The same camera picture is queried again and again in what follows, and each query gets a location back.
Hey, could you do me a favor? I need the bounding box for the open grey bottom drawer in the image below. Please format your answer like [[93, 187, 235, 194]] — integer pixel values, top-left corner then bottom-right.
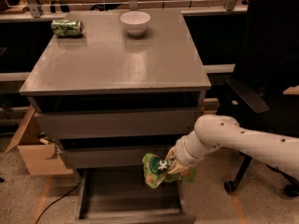
[[75, 166, 195, 224]]

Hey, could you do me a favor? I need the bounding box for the black office chair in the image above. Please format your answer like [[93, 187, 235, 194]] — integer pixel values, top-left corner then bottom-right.
[[217, 0, 299, 197]]

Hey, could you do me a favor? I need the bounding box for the grey drawer cabinet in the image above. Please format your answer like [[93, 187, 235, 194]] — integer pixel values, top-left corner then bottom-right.
[[18, 10, 212, 224]]

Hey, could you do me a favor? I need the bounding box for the black floor cable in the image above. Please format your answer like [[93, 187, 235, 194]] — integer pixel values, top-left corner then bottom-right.
[[35, 180, 82, 224]]

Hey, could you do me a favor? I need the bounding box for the green rice chip bag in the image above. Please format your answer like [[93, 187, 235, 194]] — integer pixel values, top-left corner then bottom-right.
[[142, 153, 197, 189]]

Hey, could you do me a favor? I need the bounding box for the grey middle drawer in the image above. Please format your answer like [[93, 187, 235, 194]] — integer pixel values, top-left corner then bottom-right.
[[59, 145, 170, 169]]

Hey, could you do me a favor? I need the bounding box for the grey top drawer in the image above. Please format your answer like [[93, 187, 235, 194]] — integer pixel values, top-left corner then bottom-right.
[[35, 108, 203, 140]]

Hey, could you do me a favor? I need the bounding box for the white ceramic bowl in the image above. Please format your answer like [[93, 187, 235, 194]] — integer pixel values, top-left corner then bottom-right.
[[120, 10, 150, 35]]

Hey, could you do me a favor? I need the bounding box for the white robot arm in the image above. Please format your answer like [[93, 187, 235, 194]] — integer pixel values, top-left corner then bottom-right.
[[166, 115, 299, 178]]

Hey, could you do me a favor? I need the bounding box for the grey metal workbench frame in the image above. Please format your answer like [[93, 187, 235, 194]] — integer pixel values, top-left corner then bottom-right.
[[0, 0, 260, 23]]

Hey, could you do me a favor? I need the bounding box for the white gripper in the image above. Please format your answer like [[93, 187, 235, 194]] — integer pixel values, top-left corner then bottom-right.
[[165, 134, 208, 175]]

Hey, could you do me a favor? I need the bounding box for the cardboard box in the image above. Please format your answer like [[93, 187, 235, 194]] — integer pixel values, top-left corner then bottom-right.
[[6, 106, 73, 175]]

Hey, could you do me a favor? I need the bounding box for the green soda can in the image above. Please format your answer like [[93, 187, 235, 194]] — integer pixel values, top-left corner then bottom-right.
[[51, 19, 84, 37]]

